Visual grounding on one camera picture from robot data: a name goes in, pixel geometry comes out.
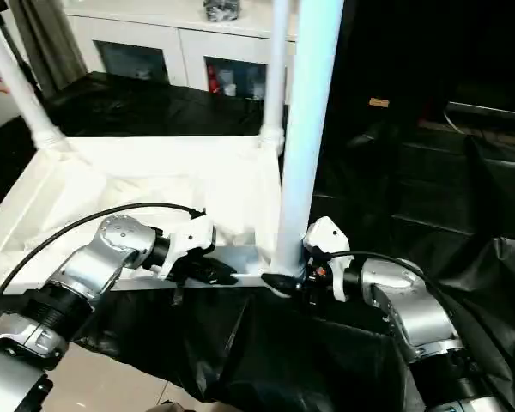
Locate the white plastic table top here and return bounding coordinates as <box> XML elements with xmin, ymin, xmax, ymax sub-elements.
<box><xmin>0</xmin><ymin>136</ymin><xmax>304</xmax><ymax>297</ymax></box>

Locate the dark rounded object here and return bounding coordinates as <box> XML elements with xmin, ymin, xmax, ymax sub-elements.
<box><xmin>156</xmin><ymin>399</ymin><xmax>194</xmax><ymax>412</ymax></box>

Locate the dark grey curtain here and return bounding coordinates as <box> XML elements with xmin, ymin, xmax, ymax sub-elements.
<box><xmin>8</xmin><ymin>0</ymin><xmax>89</xmax><ymax>98</ymax></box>

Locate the black mat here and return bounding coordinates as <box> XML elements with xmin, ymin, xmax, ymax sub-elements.
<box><xmin>0</xmin><ymin>70</ymin><xmax>515</xmax><ymax>412</ymax></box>

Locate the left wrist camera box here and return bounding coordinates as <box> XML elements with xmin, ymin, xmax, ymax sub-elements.
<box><xmin>154</xmin><ymin>213</ymin><xmax>218</xmax><ymax>282</ymax></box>

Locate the white cabinet with glass doors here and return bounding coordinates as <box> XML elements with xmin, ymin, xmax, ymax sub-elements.
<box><xmin>64</xmin><ymin>0</ymin><xmax>300</xmax><ymax>104</ymax></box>

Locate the dark long metal bar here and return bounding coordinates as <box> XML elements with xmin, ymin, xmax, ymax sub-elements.
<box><xmin>448</xmin><ymin>100</ymin><xmax>515</xmax><ymax>124</ymax></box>

